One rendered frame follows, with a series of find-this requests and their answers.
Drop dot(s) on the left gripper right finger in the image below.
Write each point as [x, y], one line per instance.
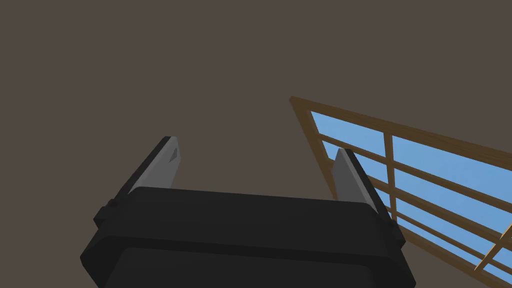
[351, 180]

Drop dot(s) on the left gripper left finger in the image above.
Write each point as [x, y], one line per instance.
[156, 171]

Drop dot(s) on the wooden framed window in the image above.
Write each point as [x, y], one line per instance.
[440, 176]

